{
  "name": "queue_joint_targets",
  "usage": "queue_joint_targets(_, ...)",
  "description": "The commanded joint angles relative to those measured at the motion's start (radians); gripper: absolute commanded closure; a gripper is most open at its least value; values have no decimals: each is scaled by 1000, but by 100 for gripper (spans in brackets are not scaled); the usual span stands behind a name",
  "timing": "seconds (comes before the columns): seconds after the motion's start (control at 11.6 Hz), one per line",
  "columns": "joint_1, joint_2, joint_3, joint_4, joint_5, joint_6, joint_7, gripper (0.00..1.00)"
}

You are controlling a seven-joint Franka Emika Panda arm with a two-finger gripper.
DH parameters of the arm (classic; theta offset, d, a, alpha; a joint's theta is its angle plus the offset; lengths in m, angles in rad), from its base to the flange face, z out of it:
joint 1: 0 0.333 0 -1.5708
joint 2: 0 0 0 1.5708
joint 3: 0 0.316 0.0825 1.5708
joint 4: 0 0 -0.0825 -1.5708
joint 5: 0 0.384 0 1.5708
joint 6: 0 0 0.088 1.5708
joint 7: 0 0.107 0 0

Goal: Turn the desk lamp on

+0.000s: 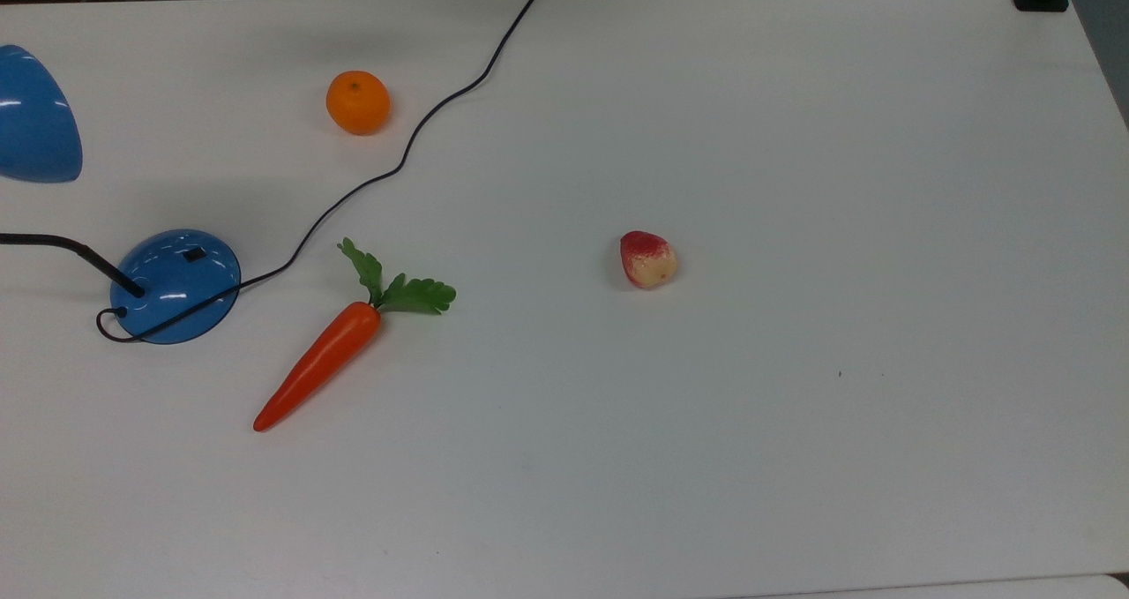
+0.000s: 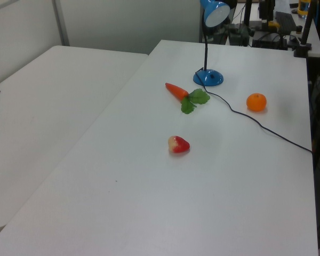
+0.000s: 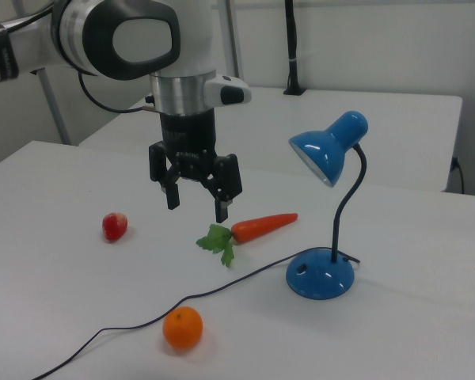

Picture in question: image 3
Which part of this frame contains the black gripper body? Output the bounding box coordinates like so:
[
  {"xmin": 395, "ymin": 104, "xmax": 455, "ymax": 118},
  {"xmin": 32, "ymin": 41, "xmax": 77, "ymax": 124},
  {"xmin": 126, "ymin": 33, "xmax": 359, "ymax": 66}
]
[{"xmin": 159, "ymin": 109, "xmax": 219, "ymax": 184}]

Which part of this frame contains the orange toy carrot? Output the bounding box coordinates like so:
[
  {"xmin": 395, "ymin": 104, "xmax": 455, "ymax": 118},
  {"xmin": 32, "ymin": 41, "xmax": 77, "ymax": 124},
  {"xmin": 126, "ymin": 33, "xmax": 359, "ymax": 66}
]
[{"xmin": 196, "ymin": 212, "xmax": 300, "ymax": 269}]

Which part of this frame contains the blue desk lamp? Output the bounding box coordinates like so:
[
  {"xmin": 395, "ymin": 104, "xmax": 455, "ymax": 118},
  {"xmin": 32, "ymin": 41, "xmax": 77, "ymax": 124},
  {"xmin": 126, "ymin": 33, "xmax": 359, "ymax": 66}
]
[{"xmin": 285, "ymin": 110, "xmax": 370, "ymax": 300}]

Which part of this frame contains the dark lamp power cable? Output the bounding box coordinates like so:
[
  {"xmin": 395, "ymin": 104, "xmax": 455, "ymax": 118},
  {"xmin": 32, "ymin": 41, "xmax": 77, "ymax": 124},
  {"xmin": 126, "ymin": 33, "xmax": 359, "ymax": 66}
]
[{"xmin": 33, "ymin": 253, "xmax": 361, "ymax": 380}]

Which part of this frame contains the black clamp pole stand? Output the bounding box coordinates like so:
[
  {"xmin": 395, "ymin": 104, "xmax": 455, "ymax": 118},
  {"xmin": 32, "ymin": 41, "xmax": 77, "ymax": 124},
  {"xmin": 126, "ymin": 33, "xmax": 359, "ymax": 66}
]
[{"xmin": 283, "ymin": 0, "xmax": 306, "ymax": 96}]

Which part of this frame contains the red toy strawberry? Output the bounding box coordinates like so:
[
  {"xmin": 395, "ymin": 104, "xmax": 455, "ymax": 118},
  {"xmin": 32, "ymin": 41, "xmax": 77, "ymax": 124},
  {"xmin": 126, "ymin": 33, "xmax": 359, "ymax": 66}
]
[{"xmin": 101, "ymin": 211, "xmax": 129, "ymax": 243}]

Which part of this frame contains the grey metal frame post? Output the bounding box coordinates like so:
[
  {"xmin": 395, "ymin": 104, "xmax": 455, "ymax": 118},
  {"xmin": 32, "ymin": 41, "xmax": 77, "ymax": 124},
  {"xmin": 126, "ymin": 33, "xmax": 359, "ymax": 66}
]
[
  {"xmin": 223, "ymin": 0, "xmax": 245, "ymax": 78},
  {"xmin": 35, "ymin": 69, "xmax": 72, "ymax": 146}
]

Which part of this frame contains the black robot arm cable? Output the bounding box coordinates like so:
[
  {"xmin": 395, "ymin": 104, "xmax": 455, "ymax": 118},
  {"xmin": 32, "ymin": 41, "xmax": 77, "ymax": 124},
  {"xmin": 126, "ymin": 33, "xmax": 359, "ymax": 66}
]
[{"xmin": 77, "ymin": 70, "xmax": 162, "ymax": 116}]

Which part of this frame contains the black velcro strap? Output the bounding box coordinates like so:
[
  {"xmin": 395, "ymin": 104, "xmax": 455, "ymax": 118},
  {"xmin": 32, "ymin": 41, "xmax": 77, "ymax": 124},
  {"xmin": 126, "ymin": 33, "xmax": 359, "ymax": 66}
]
[{"xmin": 0, "ymin": 22, "xmax": 19, "ymax": 84}]

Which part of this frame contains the orange toy mandarin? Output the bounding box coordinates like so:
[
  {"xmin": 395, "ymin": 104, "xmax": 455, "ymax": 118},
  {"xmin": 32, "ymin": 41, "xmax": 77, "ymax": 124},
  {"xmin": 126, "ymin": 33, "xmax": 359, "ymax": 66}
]
[{"xmin": 161, "ymin": 306, "xmax": 204, "ymax": 350}]

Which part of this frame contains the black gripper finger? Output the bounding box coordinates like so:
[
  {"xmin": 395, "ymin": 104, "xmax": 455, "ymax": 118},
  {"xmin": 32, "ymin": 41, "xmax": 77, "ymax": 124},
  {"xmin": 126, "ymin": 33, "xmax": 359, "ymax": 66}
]
[
  {"xmin": 147, "ymin": 141, "xmax": 182, "ymax": 211},
  {"xmin": 203, "ymin": 152, "xmax": 245, "ymax": 224}
]

